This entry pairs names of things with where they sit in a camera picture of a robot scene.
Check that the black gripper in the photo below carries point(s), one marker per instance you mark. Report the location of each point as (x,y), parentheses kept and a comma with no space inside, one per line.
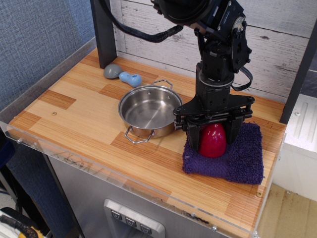
(213,103)

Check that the red toy pepper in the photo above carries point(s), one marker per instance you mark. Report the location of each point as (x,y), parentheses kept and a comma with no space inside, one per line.
(212,141)

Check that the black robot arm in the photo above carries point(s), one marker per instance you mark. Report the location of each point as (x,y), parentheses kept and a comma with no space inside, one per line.
(220,27)

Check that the purple folded towel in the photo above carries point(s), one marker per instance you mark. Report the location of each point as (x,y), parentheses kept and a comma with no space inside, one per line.
(241,163)

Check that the stainless steel pot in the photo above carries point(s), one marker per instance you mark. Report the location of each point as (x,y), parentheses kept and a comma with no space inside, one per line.
(147,111)

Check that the white side counter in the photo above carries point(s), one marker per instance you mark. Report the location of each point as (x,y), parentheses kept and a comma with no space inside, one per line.
(296,166)

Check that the grey and blue toy scoop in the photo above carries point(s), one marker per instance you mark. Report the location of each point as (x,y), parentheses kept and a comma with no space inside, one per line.
(113,71)

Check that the silver control panel with buttons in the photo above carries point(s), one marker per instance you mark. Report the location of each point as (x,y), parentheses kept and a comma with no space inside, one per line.
(127,223)

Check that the clear acrylic front guard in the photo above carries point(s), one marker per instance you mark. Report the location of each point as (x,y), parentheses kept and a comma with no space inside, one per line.
(150,182)

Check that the yellow object at corner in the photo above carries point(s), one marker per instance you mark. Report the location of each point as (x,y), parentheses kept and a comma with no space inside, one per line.
(30,232)

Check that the dark right shelf post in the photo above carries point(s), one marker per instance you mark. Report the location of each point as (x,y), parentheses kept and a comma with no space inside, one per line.
(300,78)

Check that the dark shelf post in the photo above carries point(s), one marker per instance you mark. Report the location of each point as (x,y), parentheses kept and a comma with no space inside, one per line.
(300,78)
(104,33)

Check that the dark left shelf post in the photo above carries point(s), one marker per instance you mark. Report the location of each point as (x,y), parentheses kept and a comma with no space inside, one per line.
(104,33)

